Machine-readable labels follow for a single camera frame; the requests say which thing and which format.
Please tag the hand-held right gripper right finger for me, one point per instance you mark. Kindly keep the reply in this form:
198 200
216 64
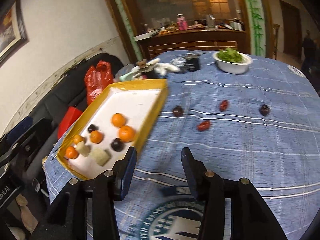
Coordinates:
191 172

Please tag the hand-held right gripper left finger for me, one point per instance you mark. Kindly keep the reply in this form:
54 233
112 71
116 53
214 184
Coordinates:
126 175

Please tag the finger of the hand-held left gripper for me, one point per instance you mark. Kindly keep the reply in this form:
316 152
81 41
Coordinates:
17 133
37 130

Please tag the dark plum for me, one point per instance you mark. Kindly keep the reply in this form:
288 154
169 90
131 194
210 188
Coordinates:
92 128
178 111
117 145
264 110

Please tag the large white peeled chunk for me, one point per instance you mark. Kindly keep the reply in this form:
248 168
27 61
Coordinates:
100 156

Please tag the orange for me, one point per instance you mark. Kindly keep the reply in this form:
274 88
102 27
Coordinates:
78 138
127 133
118 120
70 152
96 137

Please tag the small white peeled chunk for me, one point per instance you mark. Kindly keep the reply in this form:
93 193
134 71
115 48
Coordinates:
83 148

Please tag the yellow cardboard box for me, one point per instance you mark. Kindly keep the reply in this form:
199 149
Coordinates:
135 97

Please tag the red box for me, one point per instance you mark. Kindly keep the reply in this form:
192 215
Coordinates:
70 120

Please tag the black sofa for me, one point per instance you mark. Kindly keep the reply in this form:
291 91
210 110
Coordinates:
62 92

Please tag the red date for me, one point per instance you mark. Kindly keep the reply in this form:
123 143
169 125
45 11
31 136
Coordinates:
204 125
224 105

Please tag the blue plaid tablecloth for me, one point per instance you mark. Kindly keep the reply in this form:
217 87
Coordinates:
237 150

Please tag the red plastic bag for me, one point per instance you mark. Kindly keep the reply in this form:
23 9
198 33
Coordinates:
97 80

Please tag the framed picture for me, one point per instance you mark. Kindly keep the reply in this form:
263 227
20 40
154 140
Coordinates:
12 30

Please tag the white gloves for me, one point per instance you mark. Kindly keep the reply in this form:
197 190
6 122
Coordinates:
166 67

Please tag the black box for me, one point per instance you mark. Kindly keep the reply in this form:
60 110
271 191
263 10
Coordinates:
193 63

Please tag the white bowl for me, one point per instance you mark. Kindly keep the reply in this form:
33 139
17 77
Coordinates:
235 67

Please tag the green lettuce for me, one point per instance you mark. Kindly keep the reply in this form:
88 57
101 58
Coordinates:
230 55

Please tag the wooden sideboard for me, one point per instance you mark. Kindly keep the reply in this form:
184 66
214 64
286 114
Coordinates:
195 38

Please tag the pink bottle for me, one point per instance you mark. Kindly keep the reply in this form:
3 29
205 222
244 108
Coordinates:
182 23

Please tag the wooden chair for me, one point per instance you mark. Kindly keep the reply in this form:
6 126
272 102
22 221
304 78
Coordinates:
275 42

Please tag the dark hanging jacket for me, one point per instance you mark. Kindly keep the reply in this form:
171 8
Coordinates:
308 47

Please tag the wooden door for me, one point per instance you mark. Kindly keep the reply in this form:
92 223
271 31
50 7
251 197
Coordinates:
288 27

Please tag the bamboo wall painting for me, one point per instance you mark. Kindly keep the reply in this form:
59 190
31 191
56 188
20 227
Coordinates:
256 17

